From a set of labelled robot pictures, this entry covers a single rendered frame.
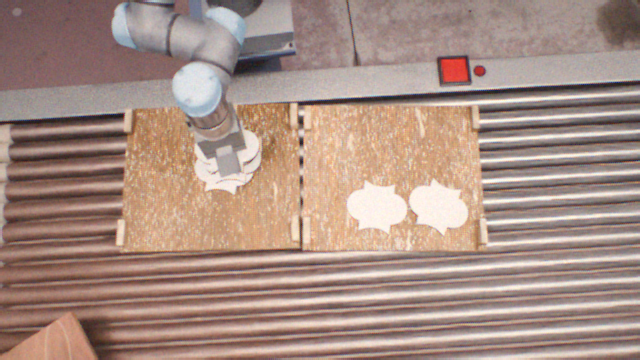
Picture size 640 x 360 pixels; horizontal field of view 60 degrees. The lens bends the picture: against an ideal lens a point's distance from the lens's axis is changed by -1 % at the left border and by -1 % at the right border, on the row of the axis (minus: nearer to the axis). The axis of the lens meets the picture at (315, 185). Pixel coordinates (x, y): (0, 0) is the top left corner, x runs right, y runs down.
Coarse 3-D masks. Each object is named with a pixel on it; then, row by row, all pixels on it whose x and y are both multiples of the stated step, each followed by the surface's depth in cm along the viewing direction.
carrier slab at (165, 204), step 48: (144, 144) 131; (192, 144) 131; (288, 144) 130; (144, 192) 128; (192, 192) 128; (240, 192) 128; (288, 192) 127; (144, 240) 125; (192, 240) 125; (240, 240) 125; (288, 240) 125
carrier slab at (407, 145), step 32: (320, 128) 131; (352, 128) 131; (384, 128) 131; (416, 128) 131; (448, 128) 131; (320, 160) 129; (352, 160) 129; (384, 160) 129; (416, 160) 129; (448, 160) 129; (320, 192) 127; (352, 192) 127; (480, 192) 127; (320, 224) 125; (352, 224) 125
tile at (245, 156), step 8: (248, 136) 117; (248, 144) 117; (256, 144) 117; (200, 152) 116; (240, 152) 116; (248, 152) 116; (256, 152) 116; (200, 160) 116; (208, 160) 116; (240, 160) 116; (248, 160) 116; (216, 168) 115
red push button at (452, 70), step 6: (444, 60) 136; (450, 60) 136; (456, 60) 136; (462, 60) 136; (444, 66) 136; (450, 66) 136; (456, 66) 136; (462, 66) 136; (444, 72) 135; (450, 72) 135; (456, 72) 135; (462, 72) 135; (444, 78) 135; (450, 78) 135; (456, 78) 135; (462, 78) 135
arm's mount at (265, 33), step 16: (272, 0) 137; (288, 0) 137; (256, 16) 136; (272, 16) 136; (288, 16) 136; (256, 32) 135; (272, 32) 135; (288, 32) 135; (256, 48) 141; (272, 48) 142; (288, 48) 143
